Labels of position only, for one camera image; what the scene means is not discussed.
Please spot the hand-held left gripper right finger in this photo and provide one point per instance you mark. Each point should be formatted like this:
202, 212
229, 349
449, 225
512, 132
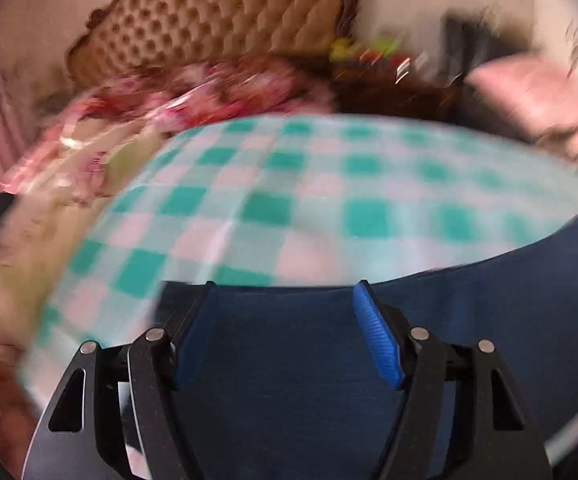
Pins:
376, 340

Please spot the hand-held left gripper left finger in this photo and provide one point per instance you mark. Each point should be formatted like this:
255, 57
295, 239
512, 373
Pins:
194, 340

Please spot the blue pants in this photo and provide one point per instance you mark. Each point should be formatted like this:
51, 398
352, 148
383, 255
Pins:
294, 385

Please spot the green white checkered tablecloth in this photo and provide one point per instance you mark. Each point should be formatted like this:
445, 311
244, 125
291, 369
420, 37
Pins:
319, 185

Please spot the beige bedspread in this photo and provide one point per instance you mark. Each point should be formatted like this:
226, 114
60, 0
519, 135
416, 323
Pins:
29, 260

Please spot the dark wooden nightstand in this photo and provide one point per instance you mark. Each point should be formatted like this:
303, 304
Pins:
394, 95

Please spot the red floral blanket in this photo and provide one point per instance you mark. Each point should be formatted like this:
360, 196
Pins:
229, 85

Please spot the large pink pillow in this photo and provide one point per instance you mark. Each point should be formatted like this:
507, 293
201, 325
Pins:
534, 95

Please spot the green packet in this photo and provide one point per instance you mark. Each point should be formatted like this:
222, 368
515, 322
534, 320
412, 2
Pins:
344, 47

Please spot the black leather chair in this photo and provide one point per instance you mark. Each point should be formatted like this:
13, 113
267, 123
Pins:
474, 40

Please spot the tufted brown headboard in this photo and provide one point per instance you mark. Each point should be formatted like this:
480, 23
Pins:
219, 15

